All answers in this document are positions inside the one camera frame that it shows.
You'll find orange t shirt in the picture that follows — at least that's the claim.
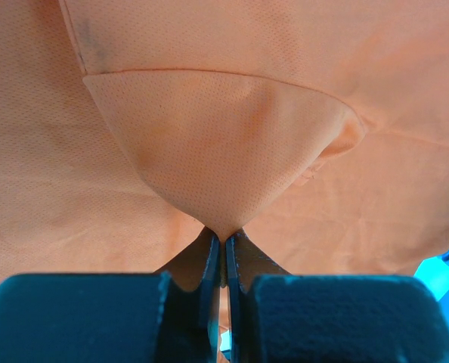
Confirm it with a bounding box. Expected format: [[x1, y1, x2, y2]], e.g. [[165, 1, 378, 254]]
[[0, 0, 449, 363]]

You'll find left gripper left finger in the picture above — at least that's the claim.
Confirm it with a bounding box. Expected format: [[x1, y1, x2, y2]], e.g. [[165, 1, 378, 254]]
[[0, 228, 220, 362]]

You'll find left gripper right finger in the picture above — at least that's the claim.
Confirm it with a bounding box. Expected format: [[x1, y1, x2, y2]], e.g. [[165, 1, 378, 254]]
[[225, 232, 449, 362]]

